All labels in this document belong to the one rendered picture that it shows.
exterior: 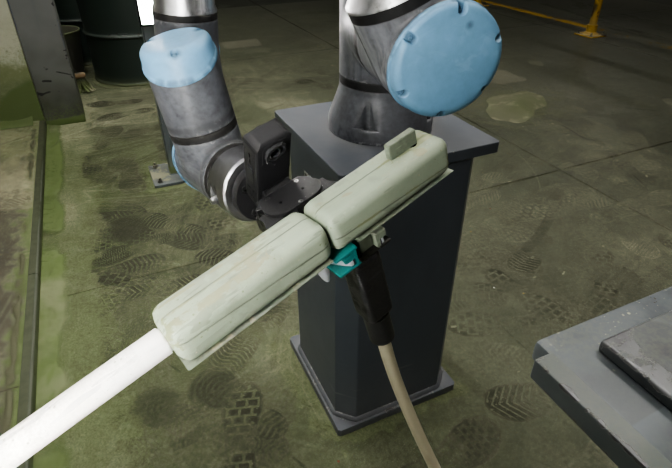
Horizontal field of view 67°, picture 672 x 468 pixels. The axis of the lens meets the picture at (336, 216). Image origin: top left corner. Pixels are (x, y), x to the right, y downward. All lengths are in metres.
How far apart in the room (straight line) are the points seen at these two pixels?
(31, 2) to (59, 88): 0.40
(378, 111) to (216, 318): 0.54
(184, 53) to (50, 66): 2.29
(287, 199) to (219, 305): 0.18
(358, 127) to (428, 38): 0.28
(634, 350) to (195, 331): 0.29
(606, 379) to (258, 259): 0.26
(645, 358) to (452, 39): 0.45
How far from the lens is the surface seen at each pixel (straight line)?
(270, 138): 0.52
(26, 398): 1.40
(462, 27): 0.66
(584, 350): 0.32
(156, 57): 0.65
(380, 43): 0.67
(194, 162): 0.69
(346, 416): 1.21
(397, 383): 0.67
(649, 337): 0.33
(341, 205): 0.45
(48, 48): 2.89
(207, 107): 0.66
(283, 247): 0.42
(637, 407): 0.30
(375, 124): 0.86
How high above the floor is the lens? 1.00
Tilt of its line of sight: 32 degrees down
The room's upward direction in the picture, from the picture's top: straight up
